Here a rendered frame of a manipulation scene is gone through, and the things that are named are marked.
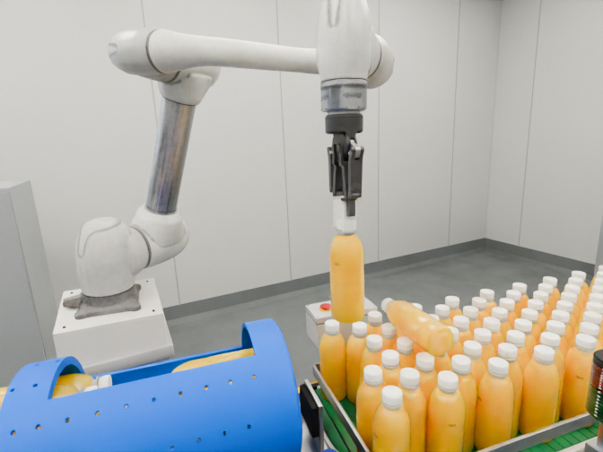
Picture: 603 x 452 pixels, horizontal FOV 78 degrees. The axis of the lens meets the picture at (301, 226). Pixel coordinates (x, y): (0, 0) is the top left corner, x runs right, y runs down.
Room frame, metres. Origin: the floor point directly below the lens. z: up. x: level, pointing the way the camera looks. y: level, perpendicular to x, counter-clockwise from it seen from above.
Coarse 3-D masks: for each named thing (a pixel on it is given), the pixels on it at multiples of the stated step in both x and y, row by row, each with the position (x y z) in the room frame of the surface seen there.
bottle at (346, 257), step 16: (336, 240) 0.75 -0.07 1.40; (352, 240) 0.74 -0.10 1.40; (336, 256) 0.73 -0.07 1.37; (352, 256) 0.73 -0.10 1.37; (336, 272) 0.74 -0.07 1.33; (352, 272) 0.73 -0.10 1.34; (336, 288) 0.74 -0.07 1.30; (352, 288) 0.73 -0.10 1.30; (336, 304) 0.74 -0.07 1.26; (352, 304) 0.73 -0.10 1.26; (336, 320) 0.74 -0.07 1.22; (352, 320) 0.73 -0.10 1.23
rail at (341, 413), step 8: (320, 376) 0.89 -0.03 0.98; (320, 384) 0.88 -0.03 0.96; (328, 392) 0.83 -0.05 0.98; (328, 400) 0.83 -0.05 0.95; (336, 400) 0.79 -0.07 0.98; (336, 408) 0.78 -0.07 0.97; (344, 416) 0.74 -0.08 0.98; (344, 424) 0.74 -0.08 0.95; (352, 424) 0.71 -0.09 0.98; (352, 432) 0.70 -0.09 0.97; (360, 440) 0.67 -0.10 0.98; (360, 448) 0.66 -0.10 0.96; (368, 448) 0.64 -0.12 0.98
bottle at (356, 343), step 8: (352, 336) 0.90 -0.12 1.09; (360, 336) 0.88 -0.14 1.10; (352, 344) 0.89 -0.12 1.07; (360, 344) 0.88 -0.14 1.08; (352, 352) 0.88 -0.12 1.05; (360, 352) 0.87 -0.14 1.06; (352, 360) 0.88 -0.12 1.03; (352, 368) 0.88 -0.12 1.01; (352, 376) 0.88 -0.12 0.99; (352, 384) 0.88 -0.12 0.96; (352, 392) 0.88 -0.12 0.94; (352, 400) 0.88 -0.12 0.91
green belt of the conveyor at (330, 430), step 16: (320, 400) 0.90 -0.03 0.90; (336, 416) 0.83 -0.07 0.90; (352, 416) 0.83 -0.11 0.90; (336, 432) 0.78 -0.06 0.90; (576, 432) 0.75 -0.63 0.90; (592, 432) 0.74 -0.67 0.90; (336, 448) 0.74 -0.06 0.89; (352, 448) 0.73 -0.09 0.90; (528, 448) 0.71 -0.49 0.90; (544, 448) 0.70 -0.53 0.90; (560, 448) 0.70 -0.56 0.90
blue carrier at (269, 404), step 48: (48, 384) 0.55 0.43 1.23; (144, 384) 0.56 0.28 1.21; (192, 384) 0.57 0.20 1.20; (240, 384) 0.58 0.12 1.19; (288, 384) 0.60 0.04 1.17; (0, 432) 0.48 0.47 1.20; (48, 432) 0.49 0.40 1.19; (96, 432) 0.50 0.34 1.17; (144, 432) 0.51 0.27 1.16; (192, 432) 0.53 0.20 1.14; (240, 432) 0.55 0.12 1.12; (288, 432) 0.57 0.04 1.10
